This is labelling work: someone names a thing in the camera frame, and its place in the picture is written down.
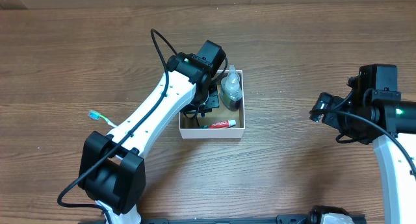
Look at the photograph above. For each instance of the green white toothbrush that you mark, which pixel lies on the green white toothbrush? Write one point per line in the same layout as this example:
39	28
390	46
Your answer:
97	116

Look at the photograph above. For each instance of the white teal toothpaste tube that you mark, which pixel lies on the white teal toothpaste tube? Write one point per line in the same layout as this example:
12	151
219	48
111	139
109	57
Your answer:
221	125

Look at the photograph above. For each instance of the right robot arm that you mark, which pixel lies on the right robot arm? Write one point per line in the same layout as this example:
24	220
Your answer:
374	113

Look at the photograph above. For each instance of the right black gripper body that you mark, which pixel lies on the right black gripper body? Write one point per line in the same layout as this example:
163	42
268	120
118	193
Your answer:
328	110

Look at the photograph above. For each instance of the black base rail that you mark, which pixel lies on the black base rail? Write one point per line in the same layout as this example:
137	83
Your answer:
318	214

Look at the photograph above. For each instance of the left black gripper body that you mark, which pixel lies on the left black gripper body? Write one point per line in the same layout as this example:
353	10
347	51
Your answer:
206	104

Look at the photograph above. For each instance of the open cardboard box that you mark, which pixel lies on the open cardboard box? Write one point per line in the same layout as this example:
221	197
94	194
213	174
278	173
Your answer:
194	128

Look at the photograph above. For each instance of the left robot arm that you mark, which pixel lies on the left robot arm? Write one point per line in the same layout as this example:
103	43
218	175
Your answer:
112	165

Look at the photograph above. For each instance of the clear bottle with dark liquid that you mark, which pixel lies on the clear bottle with dark liquid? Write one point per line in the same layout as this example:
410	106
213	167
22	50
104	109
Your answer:
231	91

